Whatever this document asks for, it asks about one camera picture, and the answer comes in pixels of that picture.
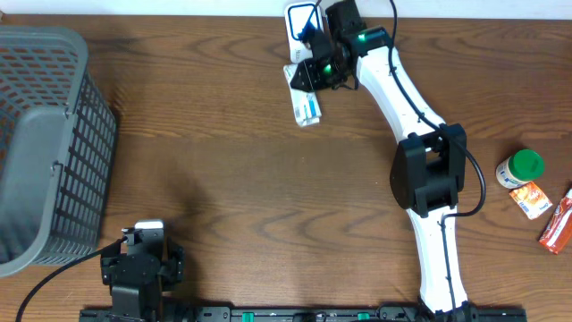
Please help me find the white Panadol box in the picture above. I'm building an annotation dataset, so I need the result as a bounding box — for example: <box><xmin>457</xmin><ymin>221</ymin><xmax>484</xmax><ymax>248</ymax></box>
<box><xmin>283</xmin><ymin>64</ymin><xmax>322</xmax><ymax>127</ymax></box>

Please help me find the green lid jar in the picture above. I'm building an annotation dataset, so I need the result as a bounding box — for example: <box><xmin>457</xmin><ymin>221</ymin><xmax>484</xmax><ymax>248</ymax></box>
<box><xmin>495</xmin><ymin>149</ymin><xmax>545</xmax><ymax>189</ymax></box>

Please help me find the small orange box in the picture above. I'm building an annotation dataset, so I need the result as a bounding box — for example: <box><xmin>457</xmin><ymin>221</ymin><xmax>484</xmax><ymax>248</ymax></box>
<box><xmin>509</xmin><ymin>182</ymin><xmax>552</xmax><ymax>220</ymax></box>

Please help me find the orange Topps candy bar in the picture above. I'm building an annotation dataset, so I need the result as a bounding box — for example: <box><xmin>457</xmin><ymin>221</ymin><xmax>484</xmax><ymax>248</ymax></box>
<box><xmin>539</xmin><ymin>190</ymin><xmax>571</xmax><ymax>255</ymax></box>

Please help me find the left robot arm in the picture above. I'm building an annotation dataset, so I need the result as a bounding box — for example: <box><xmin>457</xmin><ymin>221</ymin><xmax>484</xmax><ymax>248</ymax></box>
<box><xmin>100</xmin><ymin>225</ymin><xmax>184</xmax><ymax>321</ymax></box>

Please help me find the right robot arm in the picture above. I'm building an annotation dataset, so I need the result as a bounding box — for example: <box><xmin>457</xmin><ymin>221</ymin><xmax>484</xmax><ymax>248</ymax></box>
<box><xmin>284</xmin><ymin>1</ymin><xmax>477</xmax><ymax>321</ymax></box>

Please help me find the white barcode scanner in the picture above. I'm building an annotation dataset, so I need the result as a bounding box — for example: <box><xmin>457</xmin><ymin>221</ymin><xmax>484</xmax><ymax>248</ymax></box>
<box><xmin>283</xmin><ymin>1</ymin><xmax>324</xmax><ymax>64</ymax></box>

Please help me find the grey plastic basket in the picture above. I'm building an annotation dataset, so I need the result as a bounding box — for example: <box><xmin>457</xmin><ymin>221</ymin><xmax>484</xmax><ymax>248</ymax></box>
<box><xmin>1</xmin><ymin>26</ymin><xmax>118</xmax><ymax>276</ymax></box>

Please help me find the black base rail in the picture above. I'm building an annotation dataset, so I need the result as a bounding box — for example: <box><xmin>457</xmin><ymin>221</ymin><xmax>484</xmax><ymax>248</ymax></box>
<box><xmin>80</xmin><ymin>305</ymin><xmax>528</xmax><ymax>322</ymax></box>

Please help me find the black right camera cable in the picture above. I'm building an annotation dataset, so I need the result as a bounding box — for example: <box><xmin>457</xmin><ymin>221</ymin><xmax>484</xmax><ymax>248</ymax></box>
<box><xmin>303</xmin><ymin>0</ymin><xmax>487</xmax><ymax>322</ymax></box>

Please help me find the black camera cable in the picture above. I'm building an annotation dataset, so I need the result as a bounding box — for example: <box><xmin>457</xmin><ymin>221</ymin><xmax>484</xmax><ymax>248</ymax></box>
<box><xmin>303</xmin><ymin>0</ymin><xmax>487</xmax><ymax>322</ymax></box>
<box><xmin>15</xmin><ymin>239</ymin><xmax>129</xmax><ymax>322</ymax></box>

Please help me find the black left camera cable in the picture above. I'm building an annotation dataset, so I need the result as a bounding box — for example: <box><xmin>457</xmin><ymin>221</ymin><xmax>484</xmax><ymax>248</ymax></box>
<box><xmin>15</xmin><ymin>239</ymin><xmax>129</xmax><ymax>322</ymax></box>

